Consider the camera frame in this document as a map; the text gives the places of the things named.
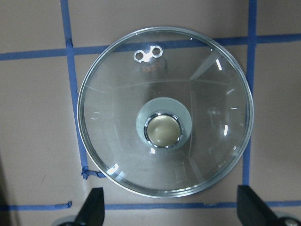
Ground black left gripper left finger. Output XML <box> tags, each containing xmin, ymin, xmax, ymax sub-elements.
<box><xmin>74</xmin><ymin>187</ymin><xmax>104</xmax><ymax>226</ymax></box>

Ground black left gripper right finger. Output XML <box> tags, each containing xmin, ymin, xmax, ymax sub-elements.
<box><xmin>237</xmin><ymin>185</ymin><xmax>281</xmax><ymax>226</ymax></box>

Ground glass pot lid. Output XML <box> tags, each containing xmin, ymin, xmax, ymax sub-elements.
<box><xmin>77</xmin><ymin>27</ymin><xmax>254</xmax><ymax>198</ymax></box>

